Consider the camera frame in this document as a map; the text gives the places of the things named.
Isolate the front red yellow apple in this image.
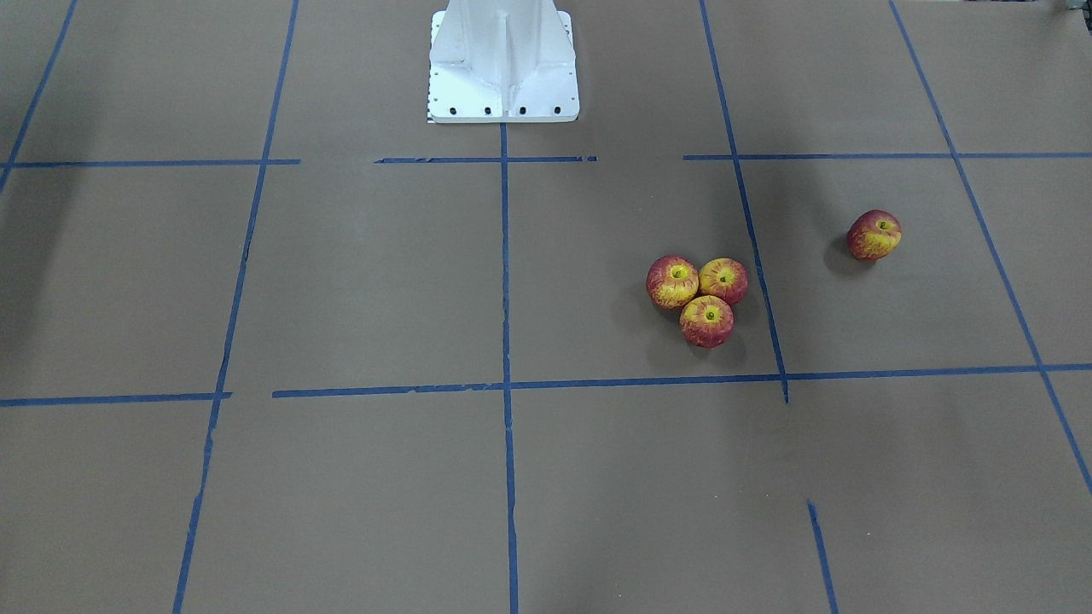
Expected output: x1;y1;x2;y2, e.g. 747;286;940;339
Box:
679;295;735;349

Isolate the lone red yellow apple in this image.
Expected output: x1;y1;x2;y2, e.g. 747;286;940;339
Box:
846;210;903;261

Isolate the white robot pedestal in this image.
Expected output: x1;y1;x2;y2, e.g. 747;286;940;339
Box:
427;1;581;123

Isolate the back red yellow apple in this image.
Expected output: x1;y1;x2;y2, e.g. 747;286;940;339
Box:
645;255;700;310

